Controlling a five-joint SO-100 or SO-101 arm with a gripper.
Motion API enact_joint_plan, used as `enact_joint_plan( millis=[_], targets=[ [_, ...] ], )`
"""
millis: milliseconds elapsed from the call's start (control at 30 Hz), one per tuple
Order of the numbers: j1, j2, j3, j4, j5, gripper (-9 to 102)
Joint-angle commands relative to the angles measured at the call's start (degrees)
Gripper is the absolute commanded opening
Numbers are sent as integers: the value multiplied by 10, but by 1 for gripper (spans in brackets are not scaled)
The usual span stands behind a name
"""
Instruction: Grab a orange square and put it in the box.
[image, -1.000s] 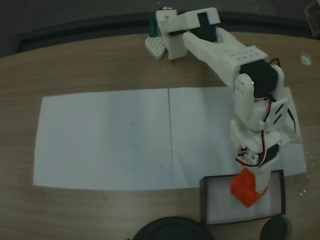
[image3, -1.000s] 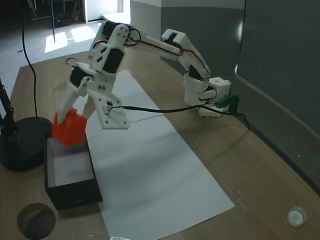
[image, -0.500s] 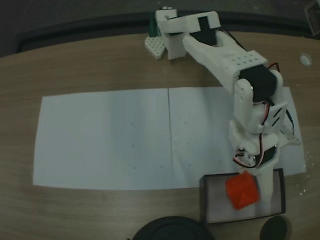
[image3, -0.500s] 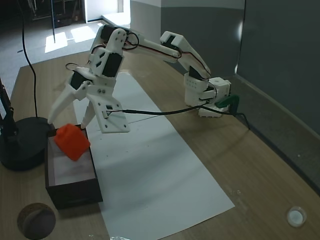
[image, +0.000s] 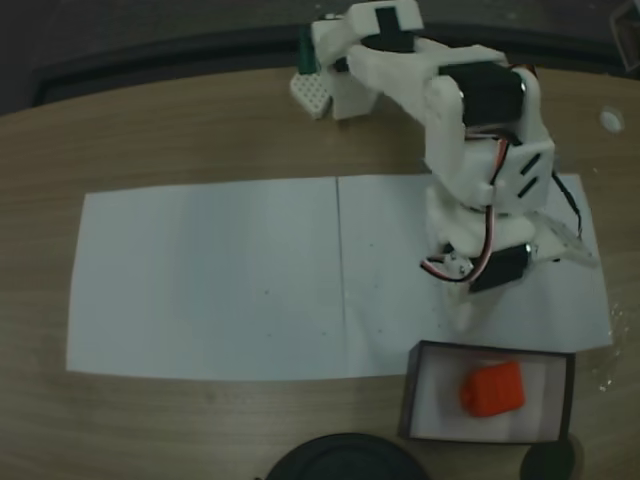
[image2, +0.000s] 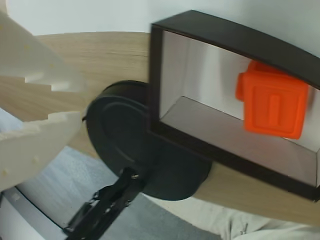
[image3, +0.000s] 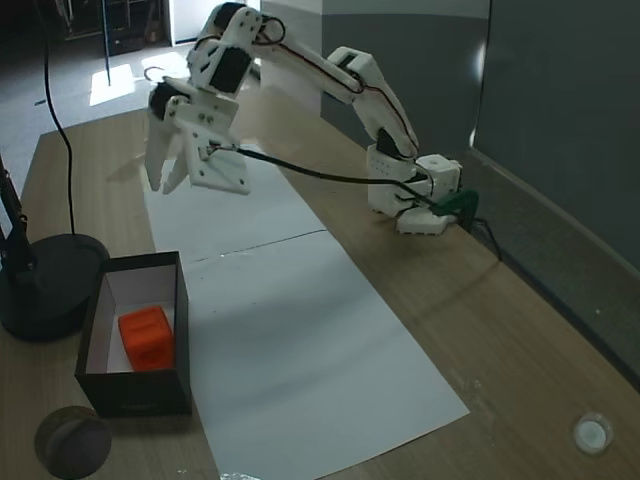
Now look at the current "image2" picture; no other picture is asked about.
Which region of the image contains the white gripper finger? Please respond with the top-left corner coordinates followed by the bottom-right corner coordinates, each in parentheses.
top-left (0, 111), bottom-right (85, 193)
top-left (0, 4), bottom-right (89, 94)

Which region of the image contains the orange cube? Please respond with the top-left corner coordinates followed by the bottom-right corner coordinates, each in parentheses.
top-left (234, 60), bottom-right (311, 141)

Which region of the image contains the brown box white inside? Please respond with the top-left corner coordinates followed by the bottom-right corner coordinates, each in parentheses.
top-left (148, 9), bottom-right (320, 203)

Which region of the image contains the white panel with black edge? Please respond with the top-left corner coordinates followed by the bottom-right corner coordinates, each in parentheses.
top-left (0, 184), bottom-right (73, 240)

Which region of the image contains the large black round stand base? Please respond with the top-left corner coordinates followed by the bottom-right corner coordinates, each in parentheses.
top-left (84, 79), bottom-right (214, 201)

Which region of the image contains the person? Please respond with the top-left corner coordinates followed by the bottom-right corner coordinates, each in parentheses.
top-left (147, 194), bottom-right (320, 240)

